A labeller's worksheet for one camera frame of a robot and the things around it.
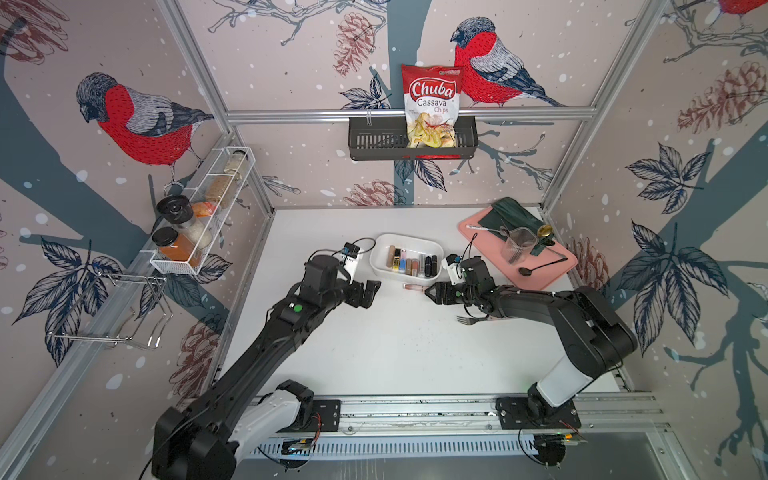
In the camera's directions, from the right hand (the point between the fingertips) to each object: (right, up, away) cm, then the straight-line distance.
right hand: (432, 290), depth 93 cm
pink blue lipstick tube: (-9, +9, +8) cm, 15 cm away
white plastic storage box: (-18, +11, +12) cm, 24 cm away
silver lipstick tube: (-2, +7, +8) cm, 11 cm away
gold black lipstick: (-11, +10, +11) cm, 18 cm away
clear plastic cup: (+30, +15, +4) cm, 33 cm away
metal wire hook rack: (-65, +4, -38) cm, 75 cm away
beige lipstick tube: (-13, +10, +11) cm, 20 cm away
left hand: (-19, +8, -15) cm, 25 cm away
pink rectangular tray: (+37, +5, +8) cm, 38 cm away
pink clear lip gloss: (-5, 0, +3) cm, 6 cm away
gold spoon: (+38, +19, +4) cm, 43 cm away
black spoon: (+33, +5, +7) cm, 34 cm away
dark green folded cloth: (+33, +25, +23) cm, 47 cm away
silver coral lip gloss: (-5, +6, +7) cm, 11 cm away
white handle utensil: (+23, +19, +3) cm, 30 cm away
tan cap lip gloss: (-7, +7, +8) cm, 12 cm away
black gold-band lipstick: (+2, +7, +8) cm, 10 cm away
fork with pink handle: (+12, -9, -3) cm, 15 cm away
